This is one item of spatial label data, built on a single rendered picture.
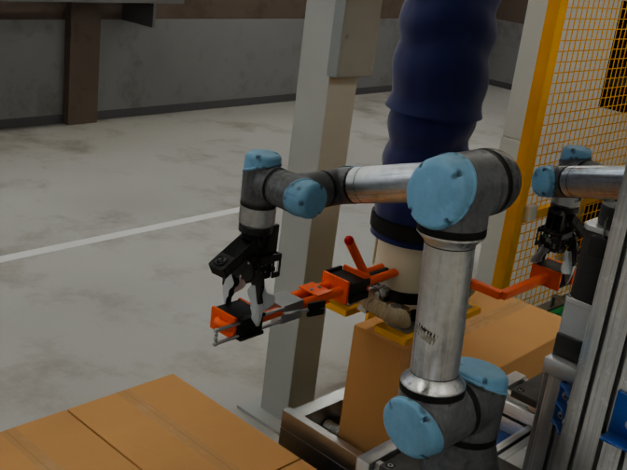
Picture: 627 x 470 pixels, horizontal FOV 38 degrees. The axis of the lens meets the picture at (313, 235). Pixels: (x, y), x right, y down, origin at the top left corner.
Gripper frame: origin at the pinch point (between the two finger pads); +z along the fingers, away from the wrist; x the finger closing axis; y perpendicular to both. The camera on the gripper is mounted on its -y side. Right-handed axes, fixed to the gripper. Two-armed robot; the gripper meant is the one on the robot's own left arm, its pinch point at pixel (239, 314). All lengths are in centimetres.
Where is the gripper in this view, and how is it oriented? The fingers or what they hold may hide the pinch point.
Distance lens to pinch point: 194.5
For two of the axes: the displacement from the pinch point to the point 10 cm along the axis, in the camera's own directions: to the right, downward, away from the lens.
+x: -7.2, -3.2, 6.2
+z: -1.2, 9.3, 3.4
